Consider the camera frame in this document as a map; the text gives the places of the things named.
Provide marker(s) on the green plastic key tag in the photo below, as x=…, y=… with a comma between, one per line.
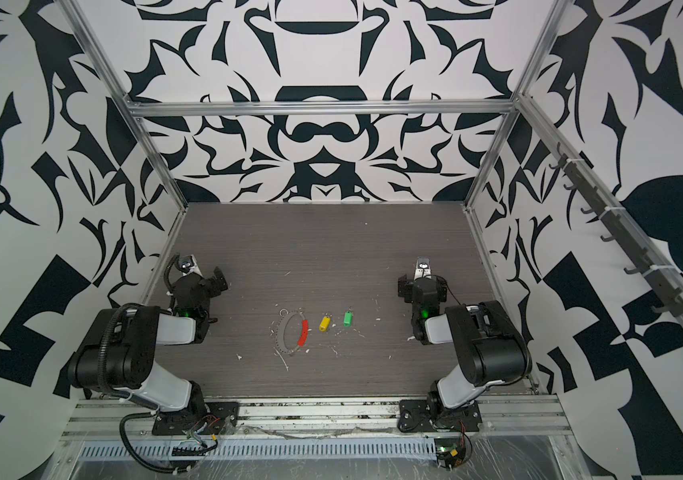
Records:
x=348, y=319

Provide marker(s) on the yellow plastic key tag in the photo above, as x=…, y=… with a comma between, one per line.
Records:
x=324, y=324

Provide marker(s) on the silver metal keyring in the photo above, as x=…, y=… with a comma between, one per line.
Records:
x=279, y=326

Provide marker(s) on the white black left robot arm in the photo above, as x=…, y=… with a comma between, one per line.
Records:
x=117, y=355

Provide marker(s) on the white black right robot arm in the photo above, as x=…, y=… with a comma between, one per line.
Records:
x=490, y=353

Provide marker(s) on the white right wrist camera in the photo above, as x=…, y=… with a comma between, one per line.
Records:
x=422, y=268

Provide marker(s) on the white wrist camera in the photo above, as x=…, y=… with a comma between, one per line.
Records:
x=187, y=265
x=422, y=268

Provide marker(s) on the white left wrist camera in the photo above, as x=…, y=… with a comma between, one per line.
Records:
x=187, y=265

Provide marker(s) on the white slotted cable duct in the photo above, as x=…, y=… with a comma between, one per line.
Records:
x=296, y=449

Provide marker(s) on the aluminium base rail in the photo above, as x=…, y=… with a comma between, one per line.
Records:
x=358, y=417

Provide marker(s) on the grey wall hook rack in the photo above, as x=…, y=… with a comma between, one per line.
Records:
x=624, y=231

